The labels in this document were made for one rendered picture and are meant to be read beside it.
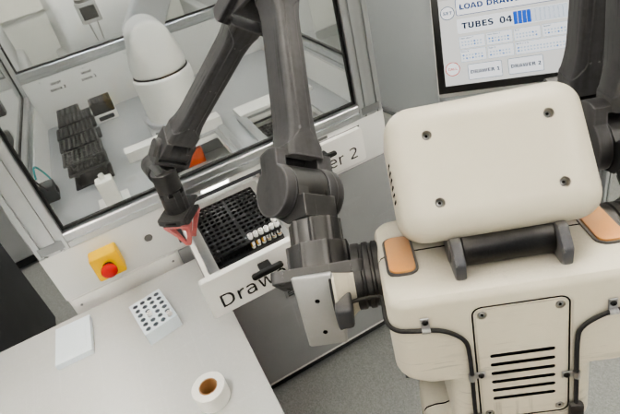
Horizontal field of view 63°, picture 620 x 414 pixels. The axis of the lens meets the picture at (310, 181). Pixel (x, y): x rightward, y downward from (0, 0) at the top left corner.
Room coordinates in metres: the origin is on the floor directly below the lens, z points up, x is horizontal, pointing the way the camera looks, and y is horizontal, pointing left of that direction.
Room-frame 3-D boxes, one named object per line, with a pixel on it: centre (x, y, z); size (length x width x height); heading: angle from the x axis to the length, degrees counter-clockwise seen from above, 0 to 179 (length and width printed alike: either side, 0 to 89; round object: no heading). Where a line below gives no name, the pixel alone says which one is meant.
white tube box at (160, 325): (0.91, 0.45, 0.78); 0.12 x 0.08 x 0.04; 28
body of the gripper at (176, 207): (0.98, 0.31, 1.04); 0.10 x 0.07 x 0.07; 163
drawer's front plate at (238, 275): (0.86, 0.15, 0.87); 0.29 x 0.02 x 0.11; 108
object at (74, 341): (0.91, 0.66, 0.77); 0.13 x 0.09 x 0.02; 16
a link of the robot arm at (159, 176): (0.99, 0.31, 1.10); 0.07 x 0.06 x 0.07; 25
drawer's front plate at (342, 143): (1.26, -0.05, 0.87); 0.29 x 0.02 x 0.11; 108
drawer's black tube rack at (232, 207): (1.05, 0.21, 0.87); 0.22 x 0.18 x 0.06; 18
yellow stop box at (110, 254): (1.04, 0.56, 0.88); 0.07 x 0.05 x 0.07; 108
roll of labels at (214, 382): (0.65, 0.30, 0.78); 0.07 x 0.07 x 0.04
